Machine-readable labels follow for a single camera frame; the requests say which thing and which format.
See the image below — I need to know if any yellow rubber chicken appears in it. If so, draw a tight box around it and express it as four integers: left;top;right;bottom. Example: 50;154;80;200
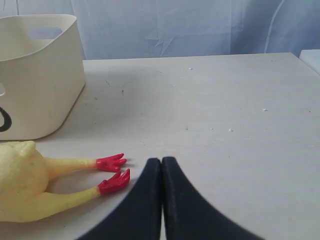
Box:
0;140;131;223

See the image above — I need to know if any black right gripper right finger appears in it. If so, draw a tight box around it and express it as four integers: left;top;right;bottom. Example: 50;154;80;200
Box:
161;156;262;240

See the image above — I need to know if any cream bin marked O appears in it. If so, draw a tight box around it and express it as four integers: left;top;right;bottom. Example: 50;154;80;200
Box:
0;14;86;141

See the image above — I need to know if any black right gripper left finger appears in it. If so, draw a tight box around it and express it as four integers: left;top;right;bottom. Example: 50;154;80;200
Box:
79;158;161;240

